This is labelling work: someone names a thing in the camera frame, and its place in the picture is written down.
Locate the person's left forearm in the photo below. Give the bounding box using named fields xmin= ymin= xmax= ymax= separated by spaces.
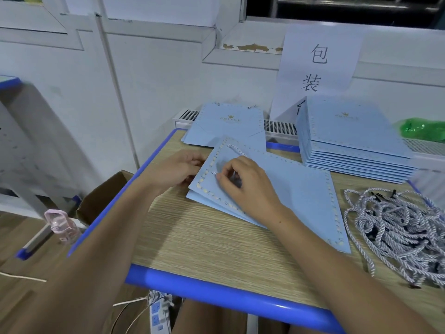
xmin=0 ymin=180 xmax=162 ymax=334

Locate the stack of blue paper bags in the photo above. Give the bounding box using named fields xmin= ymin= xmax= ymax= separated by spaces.
xmin=295 ymin=96 xmax=418 ymax=185

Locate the white paper sign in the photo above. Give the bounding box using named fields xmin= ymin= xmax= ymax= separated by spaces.
xmin=270 ymin=24 xmax=366 ymax=122

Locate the crown-print light blue paper bag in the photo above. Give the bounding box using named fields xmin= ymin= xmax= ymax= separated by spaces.
xmin=182 ymin=102 xmax=267 ymax=150
xmin=185 ymin=139 xmax=352 ymax=255

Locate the pile of white twisted ropes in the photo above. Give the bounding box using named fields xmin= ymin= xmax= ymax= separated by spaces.
xmin=343 ymin=186 xmax=445 ymax=289

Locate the person's left hand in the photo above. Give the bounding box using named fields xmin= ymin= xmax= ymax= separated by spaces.
xmin=142 ymin=148 xmax=208 ymax=196

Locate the white cable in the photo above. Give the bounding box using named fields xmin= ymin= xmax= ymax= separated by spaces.
xmin=0 ymin=270 xmax=48 ymax=284

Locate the blue-edged wooden desk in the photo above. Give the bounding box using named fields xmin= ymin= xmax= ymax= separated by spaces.
xmin=68 ymin=128 xmax=445 ymax=334

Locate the white power strip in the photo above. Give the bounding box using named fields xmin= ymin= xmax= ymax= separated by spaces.
xmin=148 ymin=290 xmax=174 ymax=334

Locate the person's right hand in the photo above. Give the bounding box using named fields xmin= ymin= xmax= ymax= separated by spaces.
xmin=216 ymin=156 xmax=283 ymax=228

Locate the white framed window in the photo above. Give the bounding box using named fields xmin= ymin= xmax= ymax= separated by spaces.
xmin=0 ymin=0 xmax=84 ymax=51

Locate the green plastic bottle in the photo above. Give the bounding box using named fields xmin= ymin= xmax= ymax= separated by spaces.
xmin=398 ymin=118 xmax=445 ymax=143

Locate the brown cardboard box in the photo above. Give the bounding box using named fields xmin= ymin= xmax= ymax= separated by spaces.
xmin=76 ymin=170 xmax=134 ymax=224

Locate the pink water bottle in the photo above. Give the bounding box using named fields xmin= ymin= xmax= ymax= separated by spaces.
xmin=44 ymin=208 xmax=82 ymax=245

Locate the person's right forearm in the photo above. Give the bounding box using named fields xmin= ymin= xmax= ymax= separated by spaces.
xmin=267 ymin=205 xmax=439 ymax=334

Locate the person's leg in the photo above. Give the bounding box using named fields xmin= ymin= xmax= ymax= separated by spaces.
xmin=172 ymin=299 xmax=248 ymax=334

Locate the metal window grille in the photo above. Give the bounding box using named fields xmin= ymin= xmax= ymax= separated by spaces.
xmin=247 ymin=0 xmax=445 ymax=28

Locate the grey metal desk blue edge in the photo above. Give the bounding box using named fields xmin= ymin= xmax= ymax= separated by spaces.
xmin=0 ymin=75 xmax=84 ymax=262

